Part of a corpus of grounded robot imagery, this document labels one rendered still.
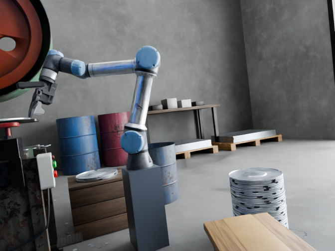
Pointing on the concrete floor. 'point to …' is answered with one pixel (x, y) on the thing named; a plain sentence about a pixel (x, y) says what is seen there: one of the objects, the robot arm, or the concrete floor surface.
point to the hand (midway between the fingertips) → (29, 116)
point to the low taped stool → (253, 234)
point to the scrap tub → (166, 168)
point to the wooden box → (98, 206)
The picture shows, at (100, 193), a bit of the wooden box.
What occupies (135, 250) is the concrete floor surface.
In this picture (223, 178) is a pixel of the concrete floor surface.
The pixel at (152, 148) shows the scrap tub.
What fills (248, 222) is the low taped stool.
